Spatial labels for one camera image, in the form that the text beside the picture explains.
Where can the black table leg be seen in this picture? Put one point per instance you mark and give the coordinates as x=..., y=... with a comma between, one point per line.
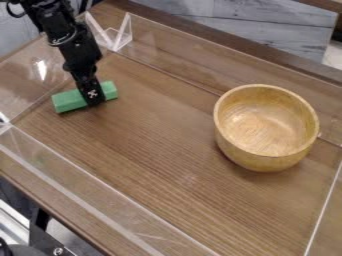
x=40, y=218

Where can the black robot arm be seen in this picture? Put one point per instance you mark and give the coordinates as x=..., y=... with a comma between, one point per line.
x=49, y=16

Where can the black metal base bracket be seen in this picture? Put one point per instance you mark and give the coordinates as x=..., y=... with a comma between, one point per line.
x=42, y=242

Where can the brown wooden bowl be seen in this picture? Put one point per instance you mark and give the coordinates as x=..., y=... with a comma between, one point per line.
x=265, y=127

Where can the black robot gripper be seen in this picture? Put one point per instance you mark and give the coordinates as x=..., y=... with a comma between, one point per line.
x=81, y=53

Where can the green rectangular block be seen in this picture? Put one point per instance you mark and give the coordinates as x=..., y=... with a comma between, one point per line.
x=69, y=100

